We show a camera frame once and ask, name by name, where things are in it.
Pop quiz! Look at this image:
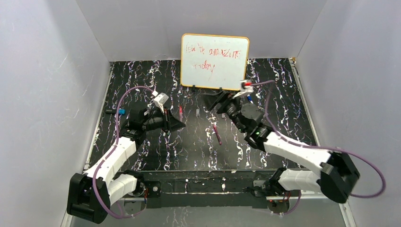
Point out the dark pink pen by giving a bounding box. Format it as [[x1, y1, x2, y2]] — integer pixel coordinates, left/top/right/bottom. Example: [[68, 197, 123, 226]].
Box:
[[212, 124, 222, 145]]

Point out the blue capped pen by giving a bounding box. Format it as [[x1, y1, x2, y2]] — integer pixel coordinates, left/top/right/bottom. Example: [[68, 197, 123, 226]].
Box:
[[247, 96, 253, 104]]

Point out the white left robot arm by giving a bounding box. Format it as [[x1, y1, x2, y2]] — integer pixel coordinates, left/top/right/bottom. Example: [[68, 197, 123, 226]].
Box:
[[66, 108, 185, 224]]

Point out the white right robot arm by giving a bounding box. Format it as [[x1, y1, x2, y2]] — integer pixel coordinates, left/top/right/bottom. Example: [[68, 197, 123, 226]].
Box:
[[202, 91, 360, 203]]

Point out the blue capped black marker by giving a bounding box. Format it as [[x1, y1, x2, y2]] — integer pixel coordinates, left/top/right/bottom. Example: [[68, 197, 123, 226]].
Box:
[[105, 109, 126, 115]]

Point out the yellow framed whiteboard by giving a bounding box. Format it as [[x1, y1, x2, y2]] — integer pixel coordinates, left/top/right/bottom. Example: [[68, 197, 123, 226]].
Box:
[[180, 34, 250, 90]]

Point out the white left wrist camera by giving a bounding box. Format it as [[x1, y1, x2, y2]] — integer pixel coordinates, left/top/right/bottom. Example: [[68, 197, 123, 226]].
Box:
[[152, 90, 169, 113]]

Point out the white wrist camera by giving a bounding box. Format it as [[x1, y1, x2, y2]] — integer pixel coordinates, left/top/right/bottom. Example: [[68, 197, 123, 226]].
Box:
[[232, 80, 253, 99], [152, 90, 169, 113]]

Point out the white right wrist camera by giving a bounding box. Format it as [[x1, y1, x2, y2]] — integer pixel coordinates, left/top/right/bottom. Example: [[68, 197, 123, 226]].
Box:
[[232, 80, 253, 99]]

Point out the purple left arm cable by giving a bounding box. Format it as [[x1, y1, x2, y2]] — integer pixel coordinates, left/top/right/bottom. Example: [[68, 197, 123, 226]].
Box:
[[93, 86, 157, 219]]

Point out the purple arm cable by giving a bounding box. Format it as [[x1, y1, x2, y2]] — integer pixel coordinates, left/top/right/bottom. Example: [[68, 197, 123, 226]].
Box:
[[247, 79, 386, 217], [93, 86, 157, 219]]

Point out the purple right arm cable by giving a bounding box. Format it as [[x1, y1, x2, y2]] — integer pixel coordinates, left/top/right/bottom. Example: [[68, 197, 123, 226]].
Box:
[[247, 79, 386, 217]]

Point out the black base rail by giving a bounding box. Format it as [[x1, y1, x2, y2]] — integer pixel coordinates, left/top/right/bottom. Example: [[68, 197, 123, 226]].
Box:
[[109, 170, 301, 210]]

